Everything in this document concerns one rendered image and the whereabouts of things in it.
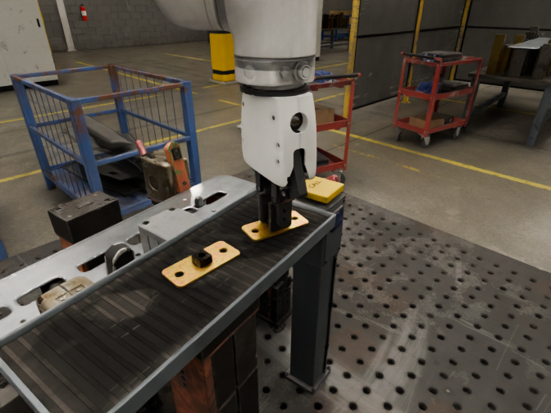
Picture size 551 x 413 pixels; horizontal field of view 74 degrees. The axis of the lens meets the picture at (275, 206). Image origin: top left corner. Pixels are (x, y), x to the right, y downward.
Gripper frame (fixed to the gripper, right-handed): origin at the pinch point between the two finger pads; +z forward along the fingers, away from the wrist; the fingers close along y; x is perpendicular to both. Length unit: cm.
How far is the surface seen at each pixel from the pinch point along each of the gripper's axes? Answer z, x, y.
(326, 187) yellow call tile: 2.5, -13.1, 5.8
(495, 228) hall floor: 119, -230, 75
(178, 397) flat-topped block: 21.6, 16.5, -3.2
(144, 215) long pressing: 18.6, 9.4, 41.1
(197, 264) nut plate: 1.9, 11.8, -3.1
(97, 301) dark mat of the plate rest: 2.5, 22.1, -3.0
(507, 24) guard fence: 9, -656, 348
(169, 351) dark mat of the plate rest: 2.5, 17.8, -12.3
